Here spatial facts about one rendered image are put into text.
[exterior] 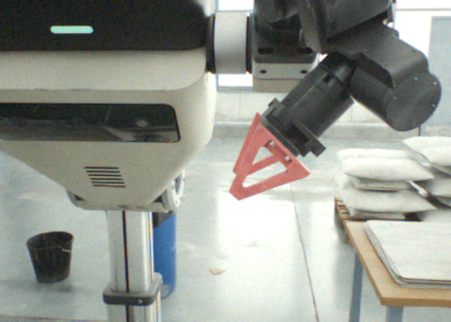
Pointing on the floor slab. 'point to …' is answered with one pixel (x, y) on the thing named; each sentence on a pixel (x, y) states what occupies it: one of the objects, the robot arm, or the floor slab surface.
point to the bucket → (51, 255)
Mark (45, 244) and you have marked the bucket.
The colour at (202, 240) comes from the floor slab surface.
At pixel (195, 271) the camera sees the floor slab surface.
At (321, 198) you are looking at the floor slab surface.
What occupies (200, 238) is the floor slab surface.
